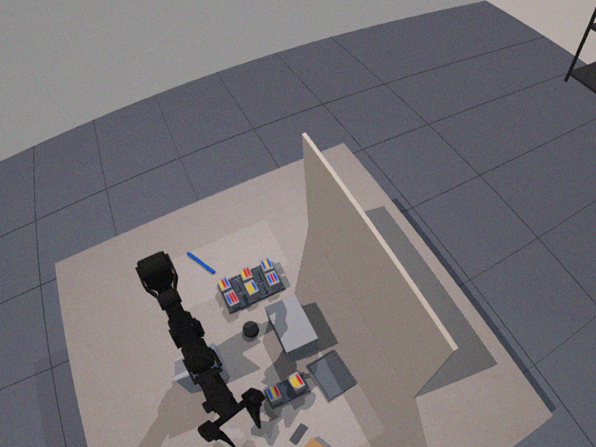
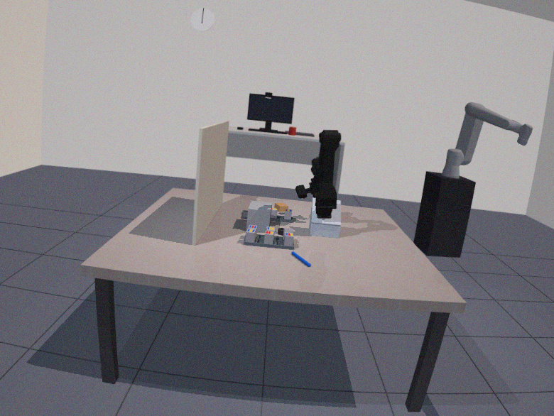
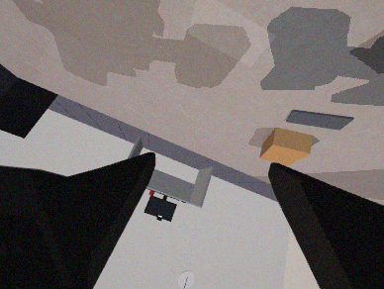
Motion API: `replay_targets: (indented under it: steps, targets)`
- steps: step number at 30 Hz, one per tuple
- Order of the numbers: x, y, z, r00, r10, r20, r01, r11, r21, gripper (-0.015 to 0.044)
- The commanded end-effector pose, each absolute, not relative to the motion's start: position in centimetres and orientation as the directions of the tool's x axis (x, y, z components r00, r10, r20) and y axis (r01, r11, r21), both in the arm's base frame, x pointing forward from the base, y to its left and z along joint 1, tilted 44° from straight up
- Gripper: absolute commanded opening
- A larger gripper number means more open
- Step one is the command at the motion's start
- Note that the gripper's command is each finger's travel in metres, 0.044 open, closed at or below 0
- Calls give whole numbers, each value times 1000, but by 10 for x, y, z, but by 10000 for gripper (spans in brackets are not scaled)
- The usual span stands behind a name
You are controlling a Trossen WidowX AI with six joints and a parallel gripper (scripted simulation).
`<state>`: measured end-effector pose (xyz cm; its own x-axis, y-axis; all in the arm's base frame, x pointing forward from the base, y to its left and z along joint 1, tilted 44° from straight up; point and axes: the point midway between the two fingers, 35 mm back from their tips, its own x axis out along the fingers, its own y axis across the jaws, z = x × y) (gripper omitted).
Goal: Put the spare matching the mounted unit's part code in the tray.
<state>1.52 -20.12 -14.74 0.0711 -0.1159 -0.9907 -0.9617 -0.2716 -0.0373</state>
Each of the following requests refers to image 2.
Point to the beige wall panel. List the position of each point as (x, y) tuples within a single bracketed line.
[(211, 164)]

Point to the blue thin rod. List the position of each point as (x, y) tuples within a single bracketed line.
[(301, 259)]

